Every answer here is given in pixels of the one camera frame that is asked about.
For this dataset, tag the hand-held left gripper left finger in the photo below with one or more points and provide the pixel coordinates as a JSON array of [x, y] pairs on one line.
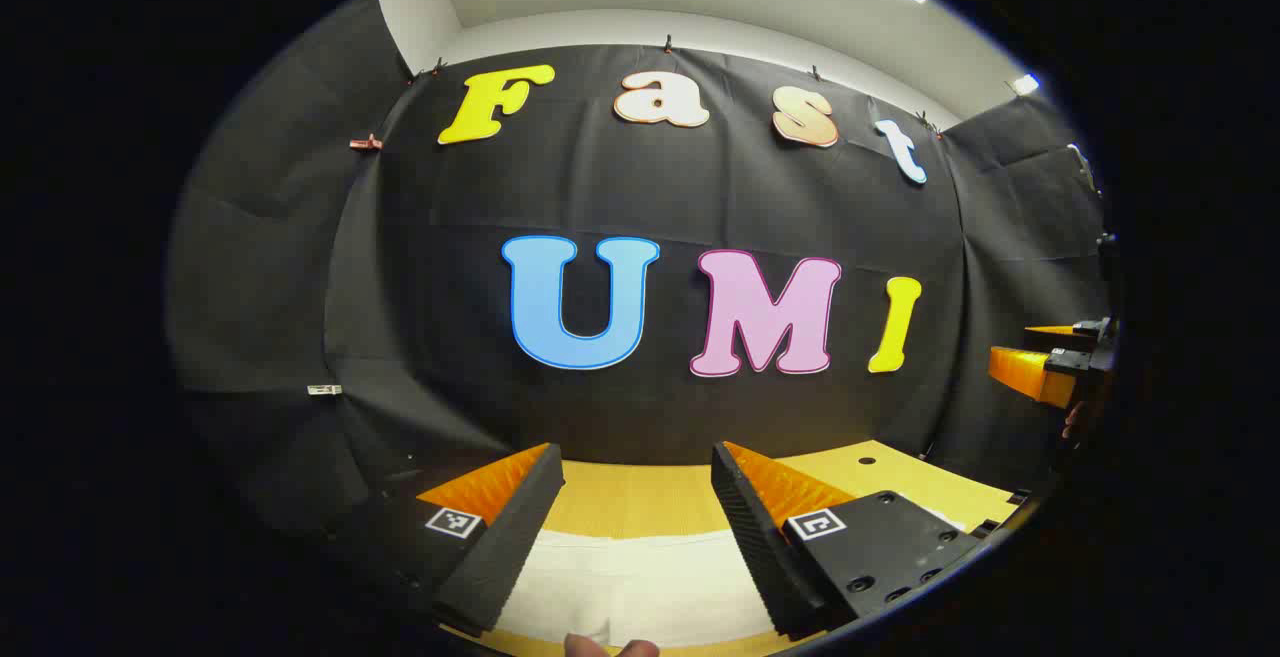
[[515, 537]]

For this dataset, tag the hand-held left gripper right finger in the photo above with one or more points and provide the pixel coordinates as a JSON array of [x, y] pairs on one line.
[[750, 527]]

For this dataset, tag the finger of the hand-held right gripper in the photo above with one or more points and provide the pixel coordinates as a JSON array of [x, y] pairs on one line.
[[1030, 372], [1075, 332]]

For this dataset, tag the white jeans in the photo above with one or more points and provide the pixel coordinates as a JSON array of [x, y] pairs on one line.
[[640, 587]]

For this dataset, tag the white cloth clip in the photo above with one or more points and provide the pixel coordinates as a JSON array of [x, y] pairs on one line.
[[324, 390]]

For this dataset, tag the small ceiling light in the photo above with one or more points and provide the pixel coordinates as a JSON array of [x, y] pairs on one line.
[[1025, 84]]

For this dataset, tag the black backdrop cloth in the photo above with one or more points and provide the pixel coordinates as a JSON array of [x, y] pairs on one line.
[[650, 207]]

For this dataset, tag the red cloth clip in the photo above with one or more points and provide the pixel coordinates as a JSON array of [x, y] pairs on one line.
[[366, 143]]

